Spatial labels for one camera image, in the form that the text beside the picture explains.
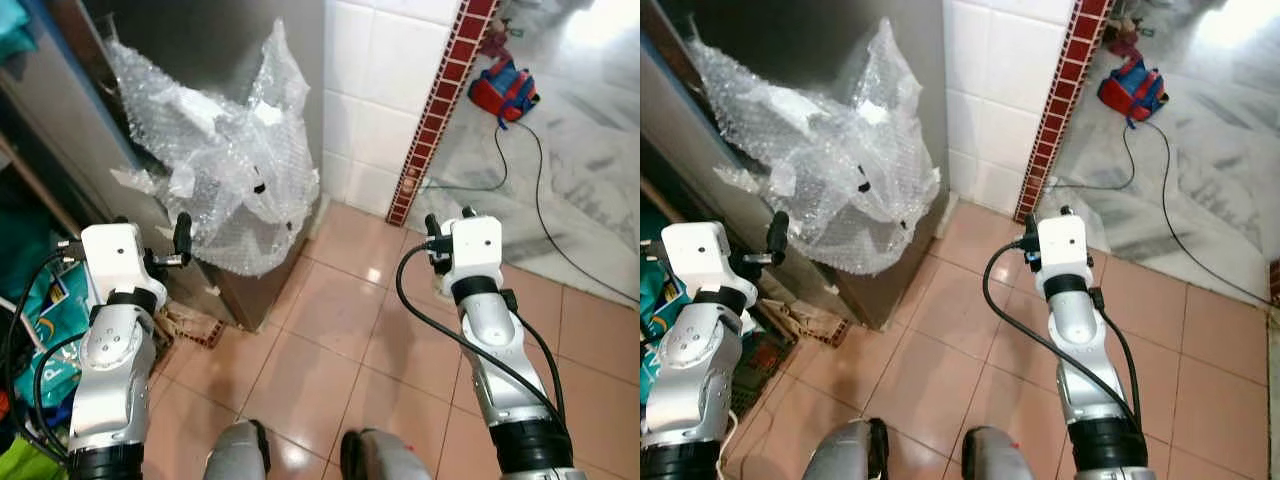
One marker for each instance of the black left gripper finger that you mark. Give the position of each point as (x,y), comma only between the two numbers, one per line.
(652,246)
(68,244)
(183,235)
(778,235)

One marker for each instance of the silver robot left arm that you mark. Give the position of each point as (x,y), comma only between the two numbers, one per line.
(115,370)
(695,370)

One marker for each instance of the teal printed plastic bag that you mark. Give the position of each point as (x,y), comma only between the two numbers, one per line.
(55,310)
(655,320)

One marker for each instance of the clay brick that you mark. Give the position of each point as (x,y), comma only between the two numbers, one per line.
(200,328)
(815,325)

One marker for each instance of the black plastic crate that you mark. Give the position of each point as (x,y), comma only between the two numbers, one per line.
(765,370)

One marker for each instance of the red and blue backpack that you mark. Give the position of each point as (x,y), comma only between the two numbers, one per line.
(500,92)
(1130,92)

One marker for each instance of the pink cloth doll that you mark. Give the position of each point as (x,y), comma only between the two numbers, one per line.
(1125,42)
(497,42)

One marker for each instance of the grey robot right leg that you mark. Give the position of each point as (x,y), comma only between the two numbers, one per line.
(385,460)
(995,458)

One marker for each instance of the grey robot leg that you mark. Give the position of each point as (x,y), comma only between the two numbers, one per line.
(840,455)
(235,455)
(995,458)
(385,460)

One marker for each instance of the grey robot left leg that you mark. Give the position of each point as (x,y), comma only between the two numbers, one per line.
(840,455)
(235,455)

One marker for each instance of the teal cloth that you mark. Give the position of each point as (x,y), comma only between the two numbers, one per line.
(15,30)

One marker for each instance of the bright green bag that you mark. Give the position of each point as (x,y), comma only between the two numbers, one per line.
(25,462)

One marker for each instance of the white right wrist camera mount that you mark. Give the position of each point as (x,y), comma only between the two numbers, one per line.
(475,250)
(1063,250)

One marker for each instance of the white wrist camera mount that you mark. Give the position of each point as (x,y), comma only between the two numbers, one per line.
(695,255)
(475,250)
(110,255)
(1063,250)

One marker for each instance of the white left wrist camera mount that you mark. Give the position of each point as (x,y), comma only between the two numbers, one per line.
(110,255)
(695,255)

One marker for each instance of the red tiled wall pillar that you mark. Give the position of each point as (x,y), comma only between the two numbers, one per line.
(1060,110)
(440,110)

